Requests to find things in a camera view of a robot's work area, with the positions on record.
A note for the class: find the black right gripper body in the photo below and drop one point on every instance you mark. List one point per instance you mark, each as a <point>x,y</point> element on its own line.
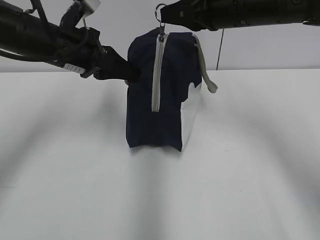
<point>214,15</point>

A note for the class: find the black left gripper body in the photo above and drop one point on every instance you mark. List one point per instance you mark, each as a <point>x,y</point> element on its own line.
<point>79,50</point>

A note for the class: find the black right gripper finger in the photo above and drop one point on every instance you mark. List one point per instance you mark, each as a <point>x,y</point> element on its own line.
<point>180,13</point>

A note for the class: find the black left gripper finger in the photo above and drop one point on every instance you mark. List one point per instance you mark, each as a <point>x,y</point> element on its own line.
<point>113,66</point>

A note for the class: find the navy and white lunch bag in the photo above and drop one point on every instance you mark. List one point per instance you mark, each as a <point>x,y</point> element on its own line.
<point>162,103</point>

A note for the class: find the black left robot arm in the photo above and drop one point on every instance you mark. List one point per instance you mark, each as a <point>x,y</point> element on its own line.
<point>26,35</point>

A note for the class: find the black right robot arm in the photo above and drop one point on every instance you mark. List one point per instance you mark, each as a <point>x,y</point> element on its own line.
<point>282,12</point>

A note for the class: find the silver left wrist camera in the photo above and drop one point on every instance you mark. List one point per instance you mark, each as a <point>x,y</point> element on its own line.
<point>80,9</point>

